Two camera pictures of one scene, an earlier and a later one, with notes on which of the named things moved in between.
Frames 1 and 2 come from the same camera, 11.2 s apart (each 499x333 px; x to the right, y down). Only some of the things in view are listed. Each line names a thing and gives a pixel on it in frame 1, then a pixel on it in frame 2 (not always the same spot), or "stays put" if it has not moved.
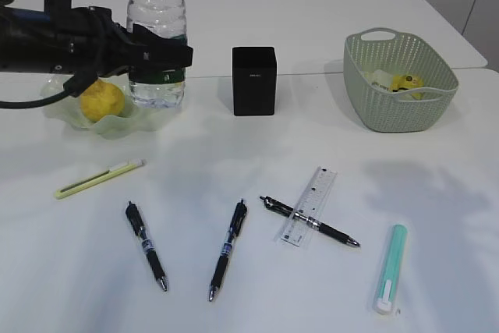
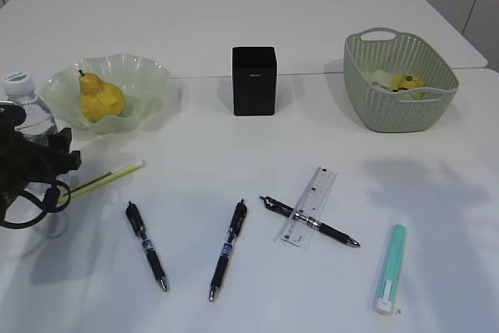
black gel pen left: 137,221 stays put
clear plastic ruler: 293,232 stays put
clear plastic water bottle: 156,1 to 37,122
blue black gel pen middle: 235,224 stays put
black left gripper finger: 150,52 to 60,158
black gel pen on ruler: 324,228 stays put
